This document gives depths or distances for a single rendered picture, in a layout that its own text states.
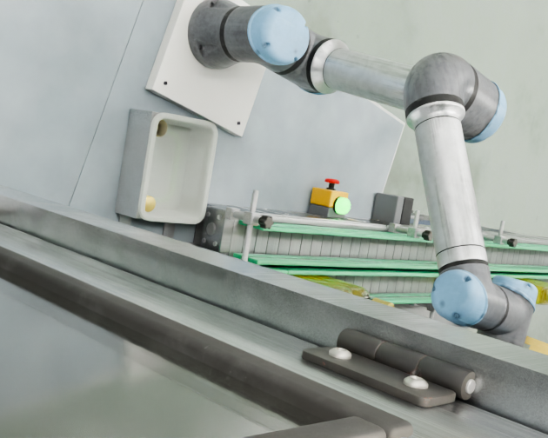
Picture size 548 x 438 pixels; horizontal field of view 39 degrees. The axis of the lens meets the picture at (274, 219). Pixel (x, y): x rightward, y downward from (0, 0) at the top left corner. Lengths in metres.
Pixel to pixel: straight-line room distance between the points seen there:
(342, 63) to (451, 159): 0.45
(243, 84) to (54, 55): 0.47
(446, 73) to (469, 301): 0.39
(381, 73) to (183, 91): 0.44
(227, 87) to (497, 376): 1.54
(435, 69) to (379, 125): 0.95
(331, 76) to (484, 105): 0.36
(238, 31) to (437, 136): 0.54
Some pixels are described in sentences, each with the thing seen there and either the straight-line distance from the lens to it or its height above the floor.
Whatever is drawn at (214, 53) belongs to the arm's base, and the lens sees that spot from 1.69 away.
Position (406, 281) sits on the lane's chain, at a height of 0.88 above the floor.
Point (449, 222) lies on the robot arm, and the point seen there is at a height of 1.50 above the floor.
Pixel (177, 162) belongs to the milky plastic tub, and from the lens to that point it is 1.73.
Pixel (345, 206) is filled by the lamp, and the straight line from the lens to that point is 2.02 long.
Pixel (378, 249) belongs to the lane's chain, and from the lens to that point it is 2.12.
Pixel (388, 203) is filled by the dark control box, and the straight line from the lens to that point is 2.25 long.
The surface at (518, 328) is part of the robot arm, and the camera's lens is 1.28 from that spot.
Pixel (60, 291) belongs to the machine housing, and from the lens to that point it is 0.38.
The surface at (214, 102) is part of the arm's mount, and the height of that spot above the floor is 0.78.
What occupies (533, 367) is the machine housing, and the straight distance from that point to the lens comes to 0.30.
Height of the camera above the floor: 2.13
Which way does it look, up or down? 44 degrees down
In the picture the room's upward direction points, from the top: 104 degrees clockwise
